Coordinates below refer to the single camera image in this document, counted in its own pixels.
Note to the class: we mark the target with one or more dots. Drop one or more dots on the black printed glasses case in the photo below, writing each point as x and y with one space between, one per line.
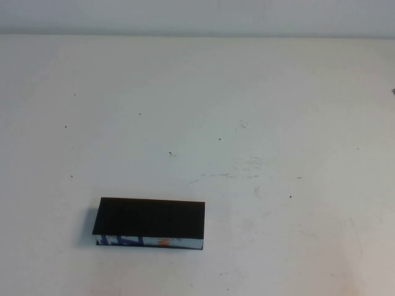
148 219

